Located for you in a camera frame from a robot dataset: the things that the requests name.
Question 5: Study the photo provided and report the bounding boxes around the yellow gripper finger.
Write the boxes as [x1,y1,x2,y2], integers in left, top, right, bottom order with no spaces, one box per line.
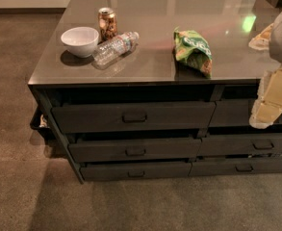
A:
[249,65,282,129]
[248,24,273,51]

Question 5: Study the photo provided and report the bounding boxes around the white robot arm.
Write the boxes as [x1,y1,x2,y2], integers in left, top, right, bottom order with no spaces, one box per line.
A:
[248,12,282,129]

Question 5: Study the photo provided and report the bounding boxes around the dark cabinet with glass top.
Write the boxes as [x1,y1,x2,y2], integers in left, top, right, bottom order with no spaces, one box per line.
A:
[29,0,282,182]

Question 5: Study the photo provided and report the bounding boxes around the green chip bag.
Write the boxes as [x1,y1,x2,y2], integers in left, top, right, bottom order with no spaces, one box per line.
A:
[174,28,212,79]

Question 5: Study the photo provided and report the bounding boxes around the clear plastic water bottle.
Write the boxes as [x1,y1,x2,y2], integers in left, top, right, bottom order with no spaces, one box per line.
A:
[92,32,140,66]

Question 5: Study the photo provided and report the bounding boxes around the orange soda can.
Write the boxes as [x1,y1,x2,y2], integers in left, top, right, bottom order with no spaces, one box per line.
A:
[98,8,117,41]

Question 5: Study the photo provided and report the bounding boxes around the white ceramic bowl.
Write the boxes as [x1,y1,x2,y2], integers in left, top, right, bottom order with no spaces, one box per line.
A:
[61,27,99,58]

